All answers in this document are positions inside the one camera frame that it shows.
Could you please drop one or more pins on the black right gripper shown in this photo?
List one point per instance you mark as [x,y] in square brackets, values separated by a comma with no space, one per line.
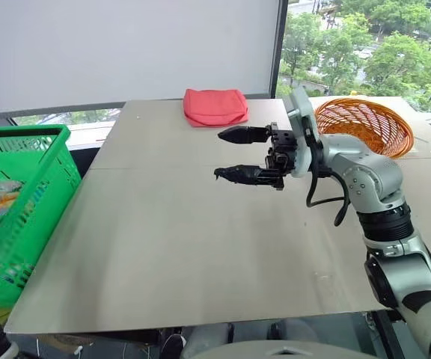
[284,147]

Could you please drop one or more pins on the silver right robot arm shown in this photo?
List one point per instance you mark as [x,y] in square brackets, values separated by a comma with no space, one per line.
[365,175]

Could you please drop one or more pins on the orange wicker basket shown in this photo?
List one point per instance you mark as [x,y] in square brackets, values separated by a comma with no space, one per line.
[387,129]

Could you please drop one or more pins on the green plastic shopping basket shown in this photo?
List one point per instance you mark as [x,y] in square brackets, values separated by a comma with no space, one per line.
[47,194]

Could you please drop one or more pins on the red fabric pouch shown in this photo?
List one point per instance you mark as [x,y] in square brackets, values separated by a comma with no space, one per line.
[215,106]

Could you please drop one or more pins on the small yellow object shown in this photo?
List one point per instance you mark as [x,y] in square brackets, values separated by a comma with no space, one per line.
[354,92]

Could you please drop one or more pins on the white roller blind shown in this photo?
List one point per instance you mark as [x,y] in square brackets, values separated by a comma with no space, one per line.
[125,48]

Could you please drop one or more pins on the grey robot torso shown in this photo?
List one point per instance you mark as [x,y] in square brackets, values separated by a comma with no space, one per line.
[275,351]

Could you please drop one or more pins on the black white shoe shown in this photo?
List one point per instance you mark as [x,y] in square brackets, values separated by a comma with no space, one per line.
[174,343]

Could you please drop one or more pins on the white colourful snack packet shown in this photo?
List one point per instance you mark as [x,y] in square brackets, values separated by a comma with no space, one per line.
[8,188]

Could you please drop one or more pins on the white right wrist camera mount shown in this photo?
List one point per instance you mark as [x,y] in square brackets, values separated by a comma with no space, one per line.
[302,108]

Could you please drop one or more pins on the dark window frame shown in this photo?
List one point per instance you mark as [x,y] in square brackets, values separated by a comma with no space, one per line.
[280,45]

